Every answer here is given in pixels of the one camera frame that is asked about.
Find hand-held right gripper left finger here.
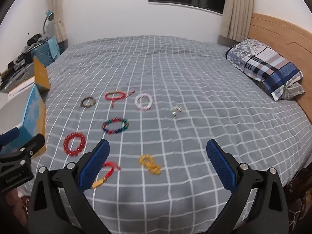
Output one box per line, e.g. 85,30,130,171
28,138,111,234

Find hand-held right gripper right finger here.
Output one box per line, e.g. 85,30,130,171
206,138,289,234

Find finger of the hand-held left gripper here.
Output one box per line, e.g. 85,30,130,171
0,129,20,147
0,134,46,164

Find red cord bracelet gold charm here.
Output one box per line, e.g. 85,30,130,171
91,161,121,190

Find blue and yellow cardboard box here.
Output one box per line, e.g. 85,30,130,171
21,56,51,159

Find red bead bracelet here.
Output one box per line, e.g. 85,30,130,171
63,131,87,156

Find multicolour bead bracelet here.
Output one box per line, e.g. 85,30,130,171
102,117,129,135

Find yellow bead bracelet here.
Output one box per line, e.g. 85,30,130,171
139,154,162,175

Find brown wooden bead bracelet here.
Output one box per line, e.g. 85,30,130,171
81,96,97,108

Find small silver earrings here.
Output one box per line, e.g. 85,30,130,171
172,105,184,118

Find red cord bracelet wooden bar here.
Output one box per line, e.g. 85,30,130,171
105,90,136,108

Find white bead bracelet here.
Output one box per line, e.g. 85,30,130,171
135,93,154,111

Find person's left hand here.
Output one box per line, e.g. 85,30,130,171
5,188,27,211

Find grey suitcase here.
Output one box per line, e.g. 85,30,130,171
0,63,36,93

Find grey checked bedsheet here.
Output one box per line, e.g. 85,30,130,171
29,35,312,234

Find dark patterned cloth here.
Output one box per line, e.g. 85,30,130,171
285,164,312,227

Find teal ribbed suitcase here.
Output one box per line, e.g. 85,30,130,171
30,38,59,67

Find light blue cloth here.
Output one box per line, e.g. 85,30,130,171
47,37,60,59

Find black bag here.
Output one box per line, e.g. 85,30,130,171
26,33,47,46

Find grey checked pillow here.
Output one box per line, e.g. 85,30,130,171
280,80,305,101

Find blue patterned plaid pillow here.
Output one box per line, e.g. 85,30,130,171
225,38,304,101

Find blue desk lamp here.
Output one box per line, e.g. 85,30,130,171
42,10,55,34

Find beige curtain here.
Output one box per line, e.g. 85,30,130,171
47,0,68,42
219,0,255,42

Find wooden headboard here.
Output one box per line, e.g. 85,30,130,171
248,12,312,123

